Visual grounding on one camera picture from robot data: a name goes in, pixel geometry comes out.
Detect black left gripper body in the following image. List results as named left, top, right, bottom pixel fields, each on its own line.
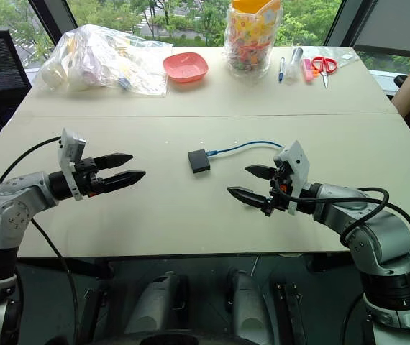
left=73, top=157, right=107, bottom=198

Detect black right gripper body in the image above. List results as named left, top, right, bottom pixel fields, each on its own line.
left=264, top=158, right=296, bottom=218

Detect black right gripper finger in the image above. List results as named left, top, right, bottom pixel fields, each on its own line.
left=245, top=164, right=275, bottom=180
left=227, top=186, right=272, bottom=218

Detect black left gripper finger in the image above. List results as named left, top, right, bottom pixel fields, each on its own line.
left=95, top=152, right=135, bottom=171
left=99, top=170, right=147, bottom=194

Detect small black adapter box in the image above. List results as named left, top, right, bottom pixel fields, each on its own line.
left=187, top=149, right=212, bottom=175

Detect clear bag of white items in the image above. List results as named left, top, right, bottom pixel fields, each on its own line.
left=33, top=24, right=174, bottom=98

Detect grey rounded robot leg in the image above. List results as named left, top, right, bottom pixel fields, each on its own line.
left=123, top=270, right=188, bottom=336
left=226, top=268, right=275, bottom=337

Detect clear plastic tube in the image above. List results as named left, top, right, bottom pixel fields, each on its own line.
left=284, top=47, right=304, bottom=85

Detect pink highlighter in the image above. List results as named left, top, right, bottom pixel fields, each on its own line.
left=301, top=58, right=315, bottom=84

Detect pink plastic bowl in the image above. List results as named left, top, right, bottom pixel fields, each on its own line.
left=162, top=52, right=210, bottom=85

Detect bag of colourful candy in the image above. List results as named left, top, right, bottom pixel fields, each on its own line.
left=223, top=0, right=285, bottom=83

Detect small clear plastic bag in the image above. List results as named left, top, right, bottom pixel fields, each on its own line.
left=306, top=45, right=359, bottom=70

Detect blue cable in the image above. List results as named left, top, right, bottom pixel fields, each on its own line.
left=206, top=140, right=285, bottom=157

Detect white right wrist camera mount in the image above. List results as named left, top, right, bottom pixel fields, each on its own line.
left=274, top=139, right=312, bottom=216

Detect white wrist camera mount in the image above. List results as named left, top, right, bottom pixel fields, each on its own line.
left=274, top=139, right=312, bottom=216
left=56, top=127, right=87, bottom=201

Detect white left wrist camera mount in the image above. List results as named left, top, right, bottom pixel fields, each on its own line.
left=56, top=127, right=87, bottom=201

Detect red handled scissors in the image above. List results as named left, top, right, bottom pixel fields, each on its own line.
left=311, top=55, right=340, bottom=89

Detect dark window frame post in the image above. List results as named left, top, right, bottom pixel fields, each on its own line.
left=322, top=0, right=379, bottom=48
left=27, top=0, right=70, bottom=50

